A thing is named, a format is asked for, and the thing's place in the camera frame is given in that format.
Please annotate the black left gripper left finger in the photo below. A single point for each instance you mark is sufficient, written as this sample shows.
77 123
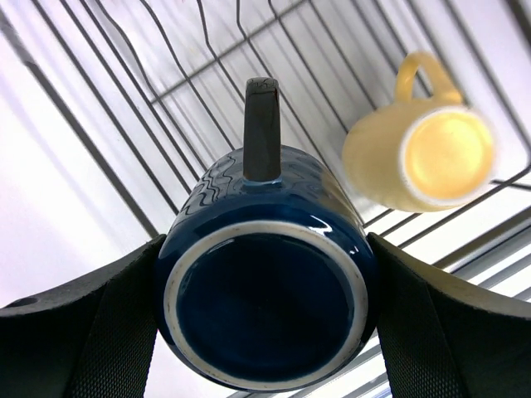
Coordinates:
91 337

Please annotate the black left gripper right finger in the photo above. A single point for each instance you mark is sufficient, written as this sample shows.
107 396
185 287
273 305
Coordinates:
444 337

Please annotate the blue mug dark handle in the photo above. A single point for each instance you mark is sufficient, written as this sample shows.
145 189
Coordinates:
266 281

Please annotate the pale yellow mug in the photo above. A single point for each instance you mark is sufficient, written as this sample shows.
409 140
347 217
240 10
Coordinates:
426 151

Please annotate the dark wire dish rack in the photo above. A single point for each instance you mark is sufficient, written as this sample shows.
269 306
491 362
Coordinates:
112 111

